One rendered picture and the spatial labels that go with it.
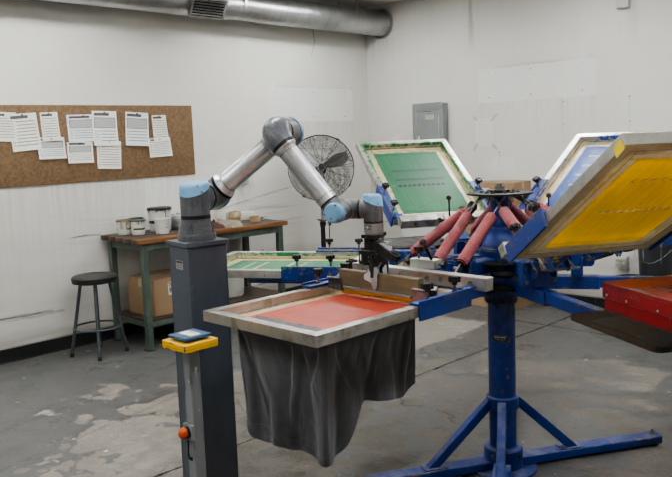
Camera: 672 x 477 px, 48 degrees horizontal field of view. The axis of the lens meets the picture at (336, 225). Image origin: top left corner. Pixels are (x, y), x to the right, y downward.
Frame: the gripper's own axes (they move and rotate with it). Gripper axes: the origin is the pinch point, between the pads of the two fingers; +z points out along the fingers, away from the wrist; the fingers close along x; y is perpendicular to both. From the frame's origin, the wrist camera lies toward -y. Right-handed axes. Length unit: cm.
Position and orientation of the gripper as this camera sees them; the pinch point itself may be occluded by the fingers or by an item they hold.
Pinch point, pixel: (379, 286)
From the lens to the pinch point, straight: 289.9
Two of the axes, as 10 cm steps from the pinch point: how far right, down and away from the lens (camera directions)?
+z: 0.4, 9.9, 1.1
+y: -7.1, -0.5, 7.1
